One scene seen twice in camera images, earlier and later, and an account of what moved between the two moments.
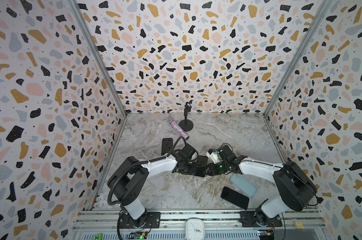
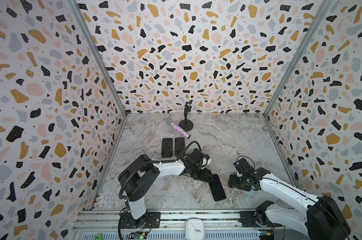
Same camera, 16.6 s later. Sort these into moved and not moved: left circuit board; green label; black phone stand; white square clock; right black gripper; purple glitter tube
Moved: right black gripper
Not moved: black phone stand; left circuit board; green label; white square clock; purple glitter tube
